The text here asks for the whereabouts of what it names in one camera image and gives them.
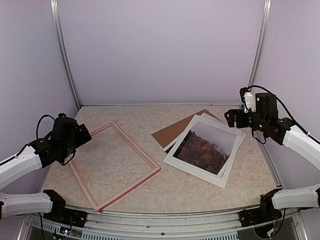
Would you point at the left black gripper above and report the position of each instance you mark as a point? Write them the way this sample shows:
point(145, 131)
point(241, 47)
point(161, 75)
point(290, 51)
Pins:
point(81, 139)

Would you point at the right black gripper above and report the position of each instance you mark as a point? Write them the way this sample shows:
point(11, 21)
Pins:
point(233, 112)

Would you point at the landscape photo print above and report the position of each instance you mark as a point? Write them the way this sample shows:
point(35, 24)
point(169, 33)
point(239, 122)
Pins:
point(204, 148)

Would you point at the brown cardboard backing board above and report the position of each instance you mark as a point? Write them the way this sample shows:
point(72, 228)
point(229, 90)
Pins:
point(169, 133)

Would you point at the wooden picture frame pink edge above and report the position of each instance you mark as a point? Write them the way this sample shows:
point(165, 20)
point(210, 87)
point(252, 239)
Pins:
point(110, 166)

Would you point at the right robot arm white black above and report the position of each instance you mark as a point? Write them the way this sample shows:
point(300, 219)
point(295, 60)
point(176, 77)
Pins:
point(260, 113)

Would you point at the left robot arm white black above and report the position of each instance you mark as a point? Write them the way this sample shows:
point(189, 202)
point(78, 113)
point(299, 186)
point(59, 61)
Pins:
point(59, 145)

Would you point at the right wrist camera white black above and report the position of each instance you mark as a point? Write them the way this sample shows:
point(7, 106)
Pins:
point(248, 100)

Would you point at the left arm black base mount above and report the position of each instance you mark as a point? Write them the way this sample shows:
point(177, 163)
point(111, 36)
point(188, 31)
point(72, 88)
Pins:
point(67, 216)

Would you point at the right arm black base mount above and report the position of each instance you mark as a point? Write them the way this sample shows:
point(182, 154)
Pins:
point(256, 216)

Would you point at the front aluminium rail base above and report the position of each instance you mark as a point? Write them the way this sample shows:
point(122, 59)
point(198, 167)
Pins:
point(109, 225)

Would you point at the right aluminium corner post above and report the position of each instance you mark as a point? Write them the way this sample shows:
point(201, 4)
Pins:
point(261, 41)

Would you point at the aluminium corner post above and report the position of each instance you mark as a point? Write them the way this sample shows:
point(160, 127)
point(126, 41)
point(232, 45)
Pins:
point(54, 5)
point(261, 41)

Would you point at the left aluminium corner post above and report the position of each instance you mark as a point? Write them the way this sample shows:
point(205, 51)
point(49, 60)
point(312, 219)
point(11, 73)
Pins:
point(54, 5)

